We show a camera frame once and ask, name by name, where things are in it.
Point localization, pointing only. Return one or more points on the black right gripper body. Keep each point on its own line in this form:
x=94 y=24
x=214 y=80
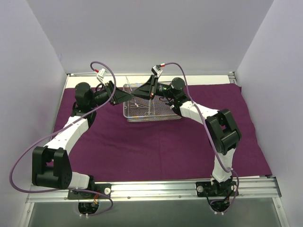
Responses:
x=153 y=86

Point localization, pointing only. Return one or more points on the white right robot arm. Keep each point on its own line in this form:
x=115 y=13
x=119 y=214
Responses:
x=220 y=126

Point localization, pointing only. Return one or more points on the metal mesh instrument tray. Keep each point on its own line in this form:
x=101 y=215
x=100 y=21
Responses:
x=160 y=111

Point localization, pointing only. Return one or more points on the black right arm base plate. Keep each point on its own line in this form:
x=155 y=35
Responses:
x=216 y=189

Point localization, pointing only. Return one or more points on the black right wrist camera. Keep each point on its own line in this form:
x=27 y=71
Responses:
x=157 y=70

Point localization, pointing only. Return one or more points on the aluminium front rail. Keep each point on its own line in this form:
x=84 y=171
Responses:
x=249 y=187

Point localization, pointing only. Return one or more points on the steel surgical scissors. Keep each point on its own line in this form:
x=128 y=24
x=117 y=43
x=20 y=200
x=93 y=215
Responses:
x=130 y=87

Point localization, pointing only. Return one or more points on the aluminium rail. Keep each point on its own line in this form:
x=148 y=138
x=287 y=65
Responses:
x=232 y=77
x=249 y=187

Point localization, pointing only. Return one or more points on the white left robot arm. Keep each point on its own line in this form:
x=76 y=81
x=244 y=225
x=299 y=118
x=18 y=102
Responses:
x=50 y=164

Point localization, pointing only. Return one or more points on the purple cloth wrap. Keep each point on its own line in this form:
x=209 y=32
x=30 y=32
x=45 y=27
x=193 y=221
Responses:
x=114 y=149

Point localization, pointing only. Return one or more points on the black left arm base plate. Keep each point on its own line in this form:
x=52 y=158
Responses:
x=103 y=188

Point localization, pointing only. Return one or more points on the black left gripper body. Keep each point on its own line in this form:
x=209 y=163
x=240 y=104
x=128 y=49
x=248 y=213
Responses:
x=111 y=92

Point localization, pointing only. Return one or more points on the aluminium right side rail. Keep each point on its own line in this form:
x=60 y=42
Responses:
x=232 y=77

